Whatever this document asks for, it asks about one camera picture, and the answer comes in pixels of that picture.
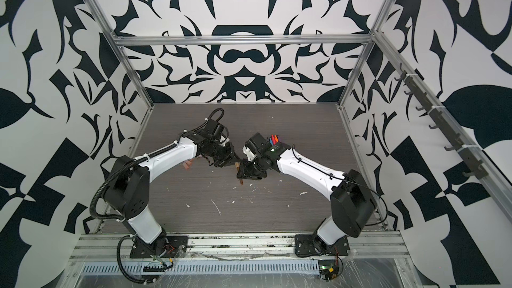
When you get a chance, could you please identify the tan cap brown pen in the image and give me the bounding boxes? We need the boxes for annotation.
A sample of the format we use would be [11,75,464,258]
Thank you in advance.
[235,162,244,185]

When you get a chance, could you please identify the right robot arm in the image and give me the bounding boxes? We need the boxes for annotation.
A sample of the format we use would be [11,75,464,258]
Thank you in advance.
[237,133,377,246]

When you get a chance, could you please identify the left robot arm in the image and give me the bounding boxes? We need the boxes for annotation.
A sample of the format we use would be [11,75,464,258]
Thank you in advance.
[99,119,239,244]

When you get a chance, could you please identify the small circuit board right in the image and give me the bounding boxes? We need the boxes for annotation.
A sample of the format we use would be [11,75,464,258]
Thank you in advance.
[319,258,344,281]

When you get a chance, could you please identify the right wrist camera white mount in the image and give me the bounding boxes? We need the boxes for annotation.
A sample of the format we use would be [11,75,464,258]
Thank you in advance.
[243,146,257,162]

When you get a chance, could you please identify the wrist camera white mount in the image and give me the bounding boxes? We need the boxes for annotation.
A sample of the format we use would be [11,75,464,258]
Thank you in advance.
[219,135,230,147]
[243,146,257,162]

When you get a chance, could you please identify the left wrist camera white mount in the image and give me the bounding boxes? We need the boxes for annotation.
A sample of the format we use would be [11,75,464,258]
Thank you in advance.
[219,135,230,147]

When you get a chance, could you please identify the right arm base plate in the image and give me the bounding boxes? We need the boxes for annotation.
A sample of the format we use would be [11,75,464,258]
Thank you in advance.
[294,234,351,258]

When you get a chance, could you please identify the white slotted cable duct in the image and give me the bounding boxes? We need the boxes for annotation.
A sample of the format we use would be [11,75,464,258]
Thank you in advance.
[79,259,321,276]

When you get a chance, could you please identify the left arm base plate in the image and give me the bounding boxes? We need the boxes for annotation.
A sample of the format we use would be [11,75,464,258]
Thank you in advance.
[129,235,189,259]

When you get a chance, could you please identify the black corrugated cable conduit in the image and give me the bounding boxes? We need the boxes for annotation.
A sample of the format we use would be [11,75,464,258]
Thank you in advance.
[89,107,225,285]

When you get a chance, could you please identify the aluminium front rail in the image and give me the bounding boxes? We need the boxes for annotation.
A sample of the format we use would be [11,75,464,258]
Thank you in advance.
[69,231,410,261]

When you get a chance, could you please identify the wall hook rail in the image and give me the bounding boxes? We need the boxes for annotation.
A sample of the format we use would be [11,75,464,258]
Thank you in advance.
[396,65,489,180]

